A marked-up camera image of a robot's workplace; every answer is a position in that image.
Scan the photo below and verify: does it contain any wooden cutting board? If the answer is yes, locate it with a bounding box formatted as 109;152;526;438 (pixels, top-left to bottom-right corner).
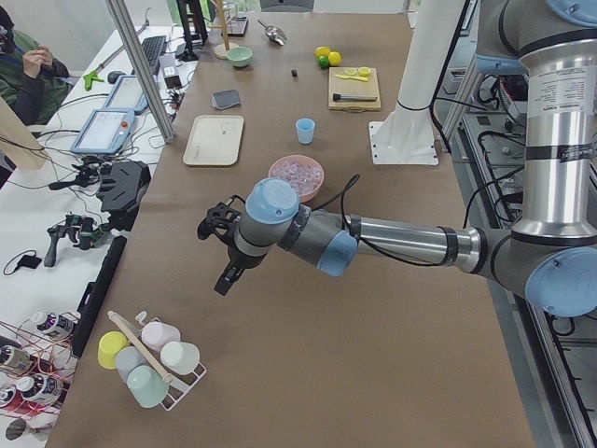
328;67;382;111

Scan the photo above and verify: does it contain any steel muddler black tip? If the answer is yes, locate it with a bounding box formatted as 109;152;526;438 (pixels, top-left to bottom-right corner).
332;93;378;102

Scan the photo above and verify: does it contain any pink plastic cup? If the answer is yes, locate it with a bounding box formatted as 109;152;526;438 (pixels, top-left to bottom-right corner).
141;321;181;352

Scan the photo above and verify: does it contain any seated person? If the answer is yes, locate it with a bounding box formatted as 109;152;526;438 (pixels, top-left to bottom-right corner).
1;9;72;125

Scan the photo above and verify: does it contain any green lime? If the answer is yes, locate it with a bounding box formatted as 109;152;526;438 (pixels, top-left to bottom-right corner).
317;55;330;69

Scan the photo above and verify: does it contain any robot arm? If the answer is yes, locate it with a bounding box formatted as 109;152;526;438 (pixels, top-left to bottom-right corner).
197;1;596;316

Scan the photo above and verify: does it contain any whole yellow lemon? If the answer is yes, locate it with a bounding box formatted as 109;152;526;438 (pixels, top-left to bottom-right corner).
313;46;331;58
327;51;342;66

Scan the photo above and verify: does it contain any aluminium frame post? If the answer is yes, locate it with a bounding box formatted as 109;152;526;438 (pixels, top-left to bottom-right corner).
105;0;174;144

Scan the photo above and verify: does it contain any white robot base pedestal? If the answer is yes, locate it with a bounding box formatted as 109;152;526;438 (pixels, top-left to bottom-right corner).
369;0;467;166

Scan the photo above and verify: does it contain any wooden cup tree stand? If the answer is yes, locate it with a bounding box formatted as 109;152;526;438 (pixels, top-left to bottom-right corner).
210;0;239;60

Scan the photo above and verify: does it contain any blue teach pendant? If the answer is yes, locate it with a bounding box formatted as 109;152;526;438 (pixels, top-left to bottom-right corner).
104;75;148;114
70;107;135;156

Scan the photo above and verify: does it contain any yellow plastic cup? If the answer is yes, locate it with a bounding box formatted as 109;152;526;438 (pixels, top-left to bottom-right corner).
97;330;129;370

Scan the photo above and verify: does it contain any mint plastic cup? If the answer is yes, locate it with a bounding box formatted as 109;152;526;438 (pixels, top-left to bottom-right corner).
127;365;169;409

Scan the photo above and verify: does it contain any grey folded cloth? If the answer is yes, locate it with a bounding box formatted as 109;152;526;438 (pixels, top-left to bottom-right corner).
212;90;242;110

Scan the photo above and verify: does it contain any wooden stirring stick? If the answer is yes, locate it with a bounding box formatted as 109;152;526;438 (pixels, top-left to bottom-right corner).
107;310;174;384

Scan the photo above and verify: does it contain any light blue plastic cup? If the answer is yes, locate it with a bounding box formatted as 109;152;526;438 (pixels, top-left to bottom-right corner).
295;118;315;145

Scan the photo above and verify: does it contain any yellow plastic knife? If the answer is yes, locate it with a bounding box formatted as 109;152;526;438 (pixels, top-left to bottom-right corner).
333;74;369;82

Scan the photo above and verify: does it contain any grey plastic cup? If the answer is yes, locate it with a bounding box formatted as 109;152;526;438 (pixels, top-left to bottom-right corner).
115;345;146;383

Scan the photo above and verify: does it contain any black keyboard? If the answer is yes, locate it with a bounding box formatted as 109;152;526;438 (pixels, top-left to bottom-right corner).
141;35;167;75

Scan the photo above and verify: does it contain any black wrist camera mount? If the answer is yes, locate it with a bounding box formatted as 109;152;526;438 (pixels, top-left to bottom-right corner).
197;199;241;245

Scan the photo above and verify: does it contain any cream rabbit tray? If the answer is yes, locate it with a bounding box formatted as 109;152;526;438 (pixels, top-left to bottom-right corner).
183;115;244;166

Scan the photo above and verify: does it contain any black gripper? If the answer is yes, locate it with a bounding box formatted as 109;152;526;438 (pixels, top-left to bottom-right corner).
214;246;265;295

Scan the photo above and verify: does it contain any steel ice scoop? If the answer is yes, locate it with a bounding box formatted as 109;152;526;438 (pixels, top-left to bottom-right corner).
257;20;287;46

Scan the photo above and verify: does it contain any white plastic cup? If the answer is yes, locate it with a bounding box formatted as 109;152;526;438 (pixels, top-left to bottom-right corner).
160;341;201;375

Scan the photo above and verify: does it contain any mint green bowl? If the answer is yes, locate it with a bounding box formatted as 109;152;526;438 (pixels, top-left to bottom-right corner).
227;46;254;68

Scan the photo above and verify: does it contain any pink bowl of ice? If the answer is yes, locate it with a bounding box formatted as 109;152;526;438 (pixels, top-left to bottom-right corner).
268;154;325;203

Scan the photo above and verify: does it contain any white wire cup rack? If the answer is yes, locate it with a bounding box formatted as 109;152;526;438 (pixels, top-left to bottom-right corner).
135;311;207;411

